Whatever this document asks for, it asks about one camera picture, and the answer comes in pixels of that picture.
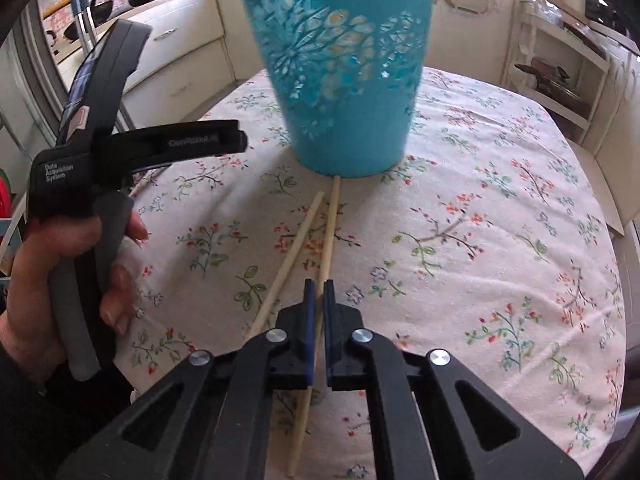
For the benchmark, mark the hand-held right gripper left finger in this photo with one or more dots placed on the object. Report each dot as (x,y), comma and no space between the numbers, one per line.
(309,332)

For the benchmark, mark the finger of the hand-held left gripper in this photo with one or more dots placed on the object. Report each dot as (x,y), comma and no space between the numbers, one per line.
(200,142)

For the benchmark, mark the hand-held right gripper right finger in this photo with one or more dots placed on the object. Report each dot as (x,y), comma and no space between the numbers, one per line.
(330,332)

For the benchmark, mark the wooden chopstick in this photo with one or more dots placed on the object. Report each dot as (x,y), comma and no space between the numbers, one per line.
(330,235)
(295,250)

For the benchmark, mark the blue floral plastic bucket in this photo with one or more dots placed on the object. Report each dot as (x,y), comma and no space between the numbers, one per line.
(345,110)

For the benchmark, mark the person's left forearm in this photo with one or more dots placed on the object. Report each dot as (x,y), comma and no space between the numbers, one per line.
(30,425)

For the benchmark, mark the person's left hand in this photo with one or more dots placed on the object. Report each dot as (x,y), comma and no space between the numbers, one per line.
(35,285)

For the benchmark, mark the red plastic object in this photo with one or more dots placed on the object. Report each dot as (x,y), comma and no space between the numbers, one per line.
(4,195)

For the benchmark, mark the floral tablecloth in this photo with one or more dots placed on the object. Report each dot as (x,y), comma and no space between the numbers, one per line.
(450,220)

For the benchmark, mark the black wok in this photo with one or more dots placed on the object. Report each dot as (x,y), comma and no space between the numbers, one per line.
(92,17)

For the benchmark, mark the orange rod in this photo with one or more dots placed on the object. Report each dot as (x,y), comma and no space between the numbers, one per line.
(57,10)

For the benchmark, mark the white trolley rack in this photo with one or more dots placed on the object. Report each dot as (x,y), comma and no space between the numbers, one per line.
(555,70)

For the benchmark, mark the metal door frame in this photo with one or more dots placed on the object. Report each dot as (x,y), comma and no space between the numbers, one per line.
(35,85)

